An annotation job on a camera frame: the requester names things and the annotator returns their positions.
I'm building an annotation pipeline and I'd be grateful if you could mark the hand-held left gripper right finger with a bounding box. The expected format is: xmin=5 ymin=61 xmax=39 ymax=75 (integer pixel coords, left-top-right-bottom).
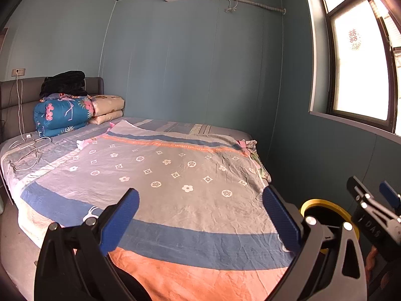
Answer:
xmin=262 ymin=186 xmax=368 ymax=301

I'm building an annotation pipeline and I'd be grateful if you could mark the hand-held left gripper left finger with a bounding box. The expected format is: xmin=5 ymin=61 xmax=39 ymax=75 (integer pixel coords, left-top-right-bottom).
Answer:
xmin=34 ymin=187 xmax=140 ymax=301

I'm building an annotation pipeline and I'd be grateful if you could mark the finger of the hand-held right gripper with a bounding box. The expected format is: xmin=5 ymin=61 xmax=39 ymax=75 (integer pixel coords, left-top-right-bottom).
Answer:
xmin=347 ymin=176 xmax=395 ymax=223
xmin=379 ymin=181 xmax=401 ymax=209

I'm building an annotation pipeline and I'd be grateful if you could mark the yellow rimmed black trash bin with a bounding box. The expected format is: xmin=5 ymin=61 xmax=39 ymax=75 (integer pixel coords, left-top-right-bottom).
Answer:
xmin=299 ymin=198 xmax=361 ymax=255

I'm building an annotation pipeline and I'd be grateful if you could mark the person's right hand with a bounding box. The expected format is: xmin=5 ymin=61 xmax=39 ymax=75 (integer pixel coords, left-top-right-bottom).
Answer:
xmin=366 ymin=246 xmax=377 ymax=272

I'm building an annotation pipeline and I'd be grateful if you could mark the striped flower print bedsheet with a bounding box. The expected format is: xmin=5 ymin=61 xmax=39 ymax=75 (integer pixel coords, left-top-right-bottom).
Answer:
xmin=19 ymin=121 xmax=295 ymax=301

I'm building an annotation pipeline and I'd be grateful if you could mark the floral cloth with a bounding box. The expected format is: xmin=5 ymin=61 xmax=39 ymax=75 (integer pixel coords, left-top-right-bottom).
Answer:
xmin=236 ymin=138 xmax=272 ymax=183

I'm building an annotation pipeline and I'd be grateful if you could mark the beige folded quilt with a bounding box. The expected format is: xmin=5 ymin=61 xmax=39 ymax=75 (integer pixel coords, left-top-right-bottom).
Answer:
xmin=88 ymin=95 xmax=125 ymax=125

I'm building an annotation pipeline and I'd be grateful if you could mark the blue floral folded quilt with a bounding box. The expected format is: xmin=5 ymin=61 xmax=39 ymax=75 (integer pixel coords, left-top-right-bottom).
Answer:
xmin=33 ymin=94 xmax=95 ymax=138

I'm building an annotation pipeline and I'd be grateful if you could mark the window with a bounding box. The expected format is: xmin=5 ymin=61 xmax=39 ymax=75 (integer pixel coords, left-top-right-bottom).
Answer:
xmin=300 ymin=0 xmax=401 ymax=137

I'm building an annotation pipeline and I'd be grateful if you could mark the black clothing pile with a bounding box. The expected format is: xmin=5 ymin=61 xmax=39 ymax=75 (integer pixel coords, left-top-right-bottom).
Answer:
xmin=39 ymin=70 xmax=88 ymax=99

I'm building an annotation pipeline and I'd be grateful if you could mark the grey padded headboard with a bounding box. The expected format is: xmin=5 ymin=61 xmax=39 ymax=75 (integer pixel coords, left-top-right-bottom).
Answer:
xmin=0 ymin=77 xmax=105 ymax=143

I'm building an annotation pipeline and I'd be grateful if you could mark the red window sticker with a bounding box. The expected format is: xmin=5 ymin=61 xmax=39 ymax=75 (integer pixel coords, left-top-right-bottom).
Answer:
xmin=347 ymin=28 xmax=363 ymax=51

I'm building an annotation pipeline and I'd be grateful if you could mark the white wrapped air conditioner pipe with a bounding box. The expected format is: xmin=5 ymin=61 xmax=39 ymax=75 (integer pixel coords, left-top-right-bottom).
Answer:
xmin=229 ymin=0 xmax=287 ymax=16

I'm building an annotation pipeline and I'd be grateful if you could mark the white charging cable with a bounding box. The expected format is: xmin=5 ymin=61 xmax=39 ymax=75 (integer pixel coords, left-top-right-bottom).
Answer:
xmin=9 ymin=75 xmax=52 ymax=172

